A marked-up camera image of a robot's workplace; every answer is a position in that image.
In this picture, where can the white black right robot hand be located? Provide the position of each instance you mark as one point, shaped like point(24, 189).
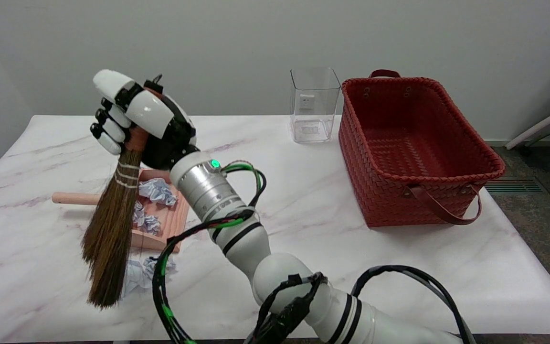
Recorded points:
point(148, 112)

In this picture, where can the brown straw hand broom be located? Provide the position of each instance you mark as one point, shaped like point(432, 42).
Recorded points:
point(110, 239)

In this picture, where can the large paper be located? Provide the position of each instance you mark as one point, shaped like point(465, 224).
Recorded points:
point(134, 277)

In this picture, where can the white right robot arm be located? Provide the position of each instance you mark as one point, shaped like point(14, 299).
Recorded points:
point(275, 277)

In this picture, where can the wooden dustpan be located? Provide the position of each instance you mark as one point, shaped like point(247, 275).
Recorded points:
point(172, 217)

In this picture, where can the clear plastic container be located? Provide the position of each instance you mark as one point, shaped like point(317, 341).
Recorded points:
point(315, 105)

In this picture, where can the red woven basket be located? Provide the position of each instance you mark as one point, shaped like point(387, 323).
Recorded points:
point(413, 143)

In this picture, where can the floor vent grille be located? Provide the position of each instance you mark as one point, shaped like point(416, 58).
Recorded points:
point(513, 185)

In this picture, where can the thick white tube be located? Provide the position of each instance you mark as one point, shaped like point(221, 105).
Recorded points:
point(542, 125)

